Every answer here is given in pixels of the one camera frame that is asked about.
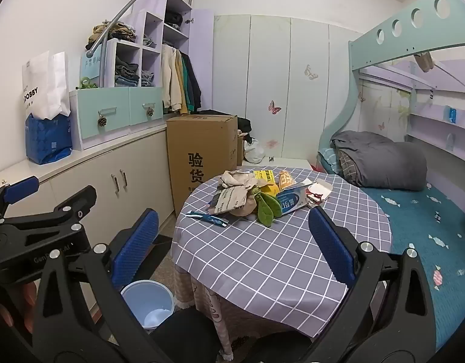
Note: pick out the grey checked tablecloth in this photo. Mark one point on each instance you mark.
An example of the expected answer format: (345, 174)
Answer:
(274, 253)

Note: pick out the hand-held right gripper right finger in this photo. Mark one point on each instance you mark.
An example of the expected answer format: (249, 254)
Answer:
(331, 245)

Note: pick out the person's left hand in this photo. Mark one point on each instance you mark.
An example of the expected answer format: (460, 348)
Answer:
(29, 295)

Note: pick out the white plastic bag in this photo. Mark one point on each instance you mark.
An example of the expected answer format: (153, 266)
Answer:
(254, 151)

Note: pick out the tan hanging garment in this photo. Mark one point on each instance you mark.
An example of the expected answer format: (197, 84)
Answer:
(181, 94)

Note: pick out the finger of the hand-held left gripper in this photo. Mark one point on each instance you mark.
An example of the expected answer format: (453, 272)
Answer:
(75, 202)
(22, 191)

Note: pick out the pale panelled wardrobe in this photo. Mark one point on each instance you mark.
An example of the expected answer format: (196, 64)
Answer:
(232, 64)

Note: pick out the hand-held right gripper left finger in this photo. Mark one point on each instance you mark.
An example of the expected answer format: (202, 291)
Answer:
(136, 249)

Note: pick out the tall cardboard box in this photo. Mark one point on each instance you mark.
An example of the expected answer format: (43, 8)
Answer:
(202, 147)

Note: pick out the small cardboard box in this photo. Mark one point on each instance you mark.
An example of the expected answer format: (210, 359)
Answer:
(240, 151)

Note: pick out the grey plaid pillow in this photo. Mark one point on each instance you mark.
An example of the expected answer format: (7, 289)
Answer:
(346, 162)

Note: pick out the cream hanging jacket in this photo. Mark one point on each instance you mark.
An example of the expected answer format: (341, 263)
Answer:
(170, 79)

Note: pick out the yellow wrapper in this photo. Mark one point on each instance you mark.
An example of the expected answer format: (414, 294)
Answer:
(273, 188)

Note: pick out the pale blue paper sign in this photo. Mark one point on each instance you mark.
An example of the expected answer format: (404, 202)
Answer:
(90, 64)

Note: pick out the green leaf plush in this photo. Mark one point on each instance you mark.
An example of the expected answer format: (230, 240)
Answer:
(266, 208)

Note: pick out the grey metal handrail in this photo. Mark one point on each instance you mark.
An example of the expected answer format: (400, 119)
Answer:
(90, 50)

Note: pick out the folded dark jeans stack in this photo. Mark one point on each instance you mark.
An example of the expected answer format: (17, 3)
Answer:
(126, 73)

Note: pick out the blue toothbrush pack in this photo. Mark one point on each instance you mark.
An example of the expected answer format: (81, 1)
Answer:
(208, 218)

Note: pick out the person's black trousers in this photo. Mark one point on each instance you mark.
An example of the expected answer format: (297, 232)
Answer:
(187, 336)

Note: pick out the folded grey garment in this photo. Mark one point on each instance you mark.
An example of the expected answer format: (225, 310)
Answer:
(149, 41)

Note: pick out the orange snack packet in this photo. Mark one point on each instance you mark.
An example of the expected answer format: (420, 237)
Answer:
(286, 179)

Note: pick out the beige butterfly sticker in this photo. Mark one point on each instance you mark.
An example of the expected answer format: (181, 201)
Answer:
(311, 72)

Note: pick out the white low platform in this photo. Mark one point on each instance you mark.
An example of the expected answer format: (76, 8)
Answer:
(278, 162)

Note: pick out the pine cone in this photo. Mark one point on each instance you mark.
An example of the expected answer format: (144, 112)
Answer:
(150, 112)
(102, 121)

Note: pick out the teal bunk bed frame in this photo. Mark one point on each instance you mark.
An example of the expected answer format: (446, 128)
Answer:
(387, 45)

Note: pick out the faded pink flower sticker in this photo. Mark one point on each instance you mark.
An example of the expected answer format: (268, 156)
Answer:
(272, 143)

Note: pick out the blue plastic waste bin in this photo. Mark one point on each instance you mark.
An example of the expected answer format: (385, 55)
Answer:
(141, 298)

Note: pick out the beige low cabinet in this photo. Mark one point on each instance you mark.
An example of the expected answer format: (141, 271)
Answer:
(85, 196)

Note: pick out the small blue carton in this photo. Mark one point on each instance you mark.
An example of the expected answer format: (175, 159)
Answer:
(452, 115)

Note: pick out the teal striped pillow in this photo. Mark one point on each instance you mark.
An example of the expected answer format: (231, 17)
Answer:
(327, 157)

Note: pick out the pile of brown clothes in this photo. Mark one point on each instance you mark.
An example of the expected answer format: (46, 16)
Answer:
(123, 30)

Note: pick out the pink butterfly sticker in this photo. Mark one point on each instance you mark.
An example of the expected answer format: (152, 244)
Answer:
(274, 107)

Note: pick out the lavender bed shelf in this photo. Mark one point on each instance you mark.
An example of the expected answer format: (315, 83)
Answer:
(437, 128)

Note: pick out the small white open box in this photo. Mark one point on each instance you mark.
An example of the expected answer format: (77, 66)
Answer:
(320, 190)

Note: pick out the black cloth bundle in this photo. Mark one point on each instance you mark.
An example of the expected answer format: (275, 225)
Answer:
(244, 124)

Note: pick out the dark hanging coat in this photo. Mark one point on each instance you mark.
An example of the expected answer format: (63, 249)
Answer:
(195, 87)

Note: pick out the lavender cubby shelf unit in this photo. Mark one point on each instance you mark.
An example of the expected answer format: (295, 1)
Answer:
(200, 45)

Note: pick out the white paper bag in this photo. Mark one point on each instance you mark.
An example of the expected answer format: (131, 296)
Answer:
(43, 83)

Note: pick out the teal drawer unit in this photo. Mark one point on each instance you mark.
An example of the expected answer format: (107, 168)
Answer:
(92, 121)

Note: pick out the blue and white toothpaste box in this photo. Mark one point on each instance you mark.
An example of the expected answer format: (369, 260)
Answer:
(293, 202)

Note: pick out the green plastic ornament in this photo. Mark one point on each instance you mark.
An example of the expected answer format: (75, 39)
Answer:
(85, 82)

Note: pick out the pink fringed table cover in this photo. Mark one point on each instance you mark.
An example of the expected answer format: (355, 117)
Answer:
(202, 295)

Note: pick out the brown hanging pouch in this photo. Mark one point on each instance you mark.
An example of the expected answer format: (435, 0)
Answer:
(423, 61)

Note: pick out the teal candy print bedsheet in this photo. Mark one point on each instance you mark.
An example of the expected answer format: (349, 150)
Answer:
(425, 215)

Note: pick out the tan round pouch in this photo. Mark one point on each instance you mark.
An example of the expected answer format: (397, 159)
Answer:
(247, 206)

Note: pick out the beige crumpled carton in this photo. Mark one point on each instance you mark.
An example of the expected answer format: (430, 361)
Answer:
(236, 177)

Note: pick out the grey duvet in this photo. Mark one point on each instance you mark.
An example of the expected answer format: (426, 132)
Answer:
(387, 162)

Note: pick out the blue patterned bag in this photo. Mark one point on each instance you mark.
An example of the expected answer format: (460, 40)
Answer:
(47, 140)

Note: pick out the folded black clothes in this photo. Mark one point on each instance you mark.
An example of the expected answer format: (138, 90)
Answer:
(174, 19)

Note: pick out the folded grey clothes stack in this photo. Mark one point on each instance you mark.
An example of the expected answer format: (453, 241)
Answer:
(147, 77)

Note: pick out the olive and white carton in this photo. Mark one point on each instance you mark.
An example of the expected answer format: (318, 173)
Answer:
(227, 200)

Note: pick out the red plastic crate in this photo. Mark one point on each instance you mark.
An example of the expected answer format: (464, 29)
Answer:
(315, 166)

